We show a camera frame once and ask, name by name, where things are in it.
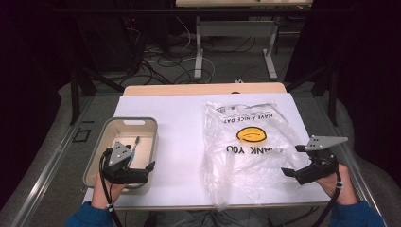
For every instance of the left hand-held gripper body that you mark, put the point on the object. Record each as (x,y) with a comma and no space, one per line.
(119,154)

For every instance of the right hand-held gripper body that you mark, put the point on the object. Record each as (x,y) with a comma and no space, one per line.
(321,167)

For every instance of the blue toothbrush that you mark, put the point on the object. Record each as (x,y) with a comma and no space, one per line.
(136,146)

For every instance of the beige plastic bin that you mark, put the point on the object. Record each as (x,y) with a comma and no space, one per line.
(94,164)

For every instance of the clear plastic bag yellow smiley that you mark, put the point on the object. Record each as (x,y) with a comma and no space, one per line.
(252,164)

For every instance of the person's right hand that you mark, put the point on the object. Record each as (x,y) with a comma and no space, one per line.
(342,192)

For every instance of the person's left hand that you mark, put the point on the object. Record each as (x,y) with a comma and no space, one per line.
(102,195)

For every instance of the white table mat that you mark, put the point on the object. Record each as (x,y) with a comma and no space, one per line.
(179,142)

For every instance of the black metal stand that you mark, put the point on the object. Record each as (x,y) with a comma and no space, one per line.
(77,94)
(331,94)

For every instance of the person's legs grey trousers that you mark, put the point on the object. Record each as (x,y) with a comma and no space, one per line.
(205,219)

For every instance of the dark equipment case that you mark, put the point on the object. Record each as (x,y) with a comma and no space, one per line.
(130,44)

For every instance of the white-legged desk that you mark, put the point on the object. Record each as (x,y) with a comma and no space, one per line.
(236,28)

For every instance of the silver floor rail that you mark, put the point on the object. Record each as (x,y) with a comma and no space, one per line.
(353,170)
(47,173)

